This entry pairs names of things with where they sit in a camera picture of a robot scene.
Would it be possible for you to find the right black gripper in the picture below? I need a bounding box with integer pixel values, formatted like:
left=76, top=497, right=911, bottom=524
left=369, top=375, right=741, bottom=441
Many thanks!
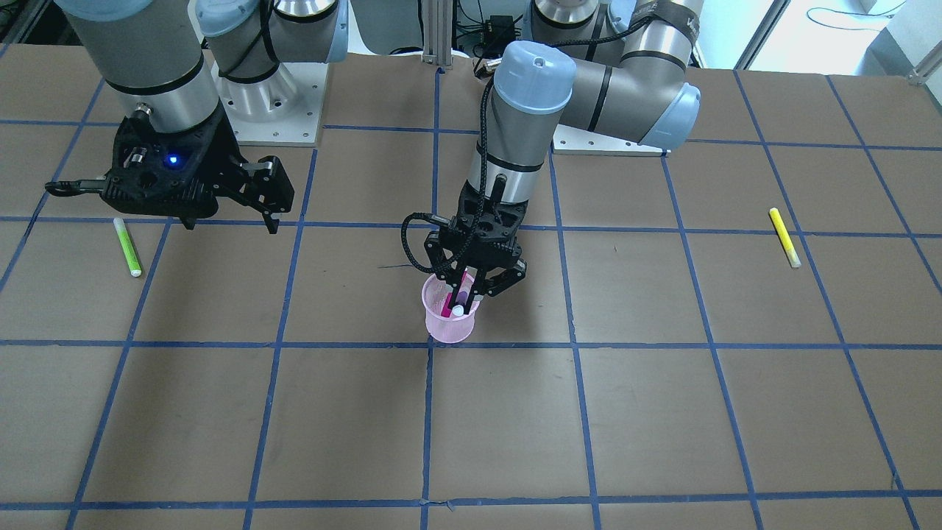
left=45, top=107, right=295, bottom=235

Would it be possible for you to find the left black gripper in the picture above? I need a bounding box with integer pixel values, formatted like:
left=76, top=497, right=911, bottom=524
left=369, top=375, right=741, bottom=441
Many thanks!
left=423, top=177, right=528, bottom=314

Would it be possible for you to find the purple marker pen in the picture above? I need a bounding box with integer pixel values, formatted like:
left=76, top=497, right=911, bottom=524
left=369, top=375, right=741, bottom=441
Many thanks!
left=450, top=291, right=468, bottom=317

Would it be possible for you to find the pink marker pen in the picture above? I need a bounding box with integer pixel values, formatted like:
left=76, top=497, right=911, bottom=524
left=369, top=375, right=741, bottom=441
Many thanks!
left=439, top=272, right=469, bottom=318

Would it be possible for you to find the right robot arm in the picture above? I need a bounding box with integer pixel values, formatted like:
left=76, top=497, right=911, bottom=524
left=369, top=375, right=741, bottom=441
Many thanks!
left=45, top=1, right=350, bottom=234

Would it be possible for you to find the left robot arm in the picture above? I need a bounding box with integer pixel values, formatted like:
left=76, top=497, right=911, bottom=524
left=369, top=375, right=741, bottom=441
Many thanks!
left=411, top=1, right=704, bottom=318

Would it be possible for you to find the pink mesh cup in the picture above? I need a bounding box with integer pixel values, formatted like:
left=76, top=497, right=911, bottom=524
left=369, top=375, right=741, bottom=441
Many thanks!
left=421, top=278, right=483, bottom=345

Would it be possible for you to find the green highlighter pen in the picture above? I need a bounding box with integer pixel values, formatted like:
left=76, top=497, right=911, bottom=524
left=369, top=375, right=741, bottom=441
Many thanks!
left=112, top=217, right=144, bottom=278

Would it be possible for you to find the yellow highlighter pen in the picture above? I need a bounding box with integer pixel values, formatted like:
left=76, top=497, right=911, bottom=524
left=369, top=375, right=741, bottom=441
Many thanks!
left=768, top=207, right=801, bottom=269

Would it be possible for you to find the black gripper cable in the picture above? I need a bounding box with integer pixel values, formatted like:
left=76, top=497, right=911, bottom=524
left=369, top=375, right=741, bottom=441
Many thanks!
left=400, top=74, right=495, bottom=275

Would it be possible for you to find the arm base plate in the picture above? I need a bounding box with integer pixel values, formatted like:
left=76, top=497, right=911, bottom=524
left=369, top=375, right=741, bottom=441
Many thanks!
left=553, top=124, right=672, bottom=158
left=211, top=63, right=330, bottom=147

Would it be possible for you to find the aluminium frame post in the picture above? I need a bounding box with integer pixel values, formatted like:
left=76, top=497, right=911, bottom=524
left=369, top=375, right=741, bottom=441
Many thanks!
left=420, top=0, right=454, bottom=71

